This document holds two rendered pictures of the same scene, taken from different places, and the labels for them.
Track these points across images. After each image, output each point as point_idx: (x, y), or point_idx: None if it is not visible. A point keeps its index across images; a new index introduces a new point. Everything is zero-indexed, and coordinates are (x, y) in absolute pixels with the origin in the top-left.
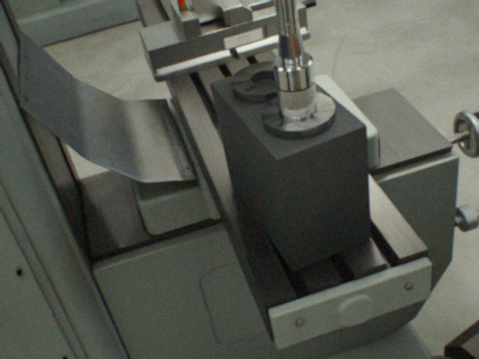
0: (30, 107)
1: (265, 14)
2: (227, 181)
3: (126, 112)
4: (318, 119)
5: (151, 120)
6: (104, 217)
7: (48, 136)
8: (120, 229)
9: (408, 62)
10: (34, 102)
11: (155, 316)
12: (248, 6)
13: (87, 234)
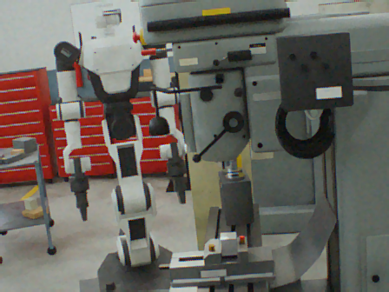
0: (321, 197)
1: (196, 252)
2: (255, 223)
3: (294, 273)
4: None
5: (281, 273)
6: (320, 291)
7: (332, 247)
8: (312, 285)
9: None
10: (321, 202)
11: None
12: (205, 245)
13: (329, 286)
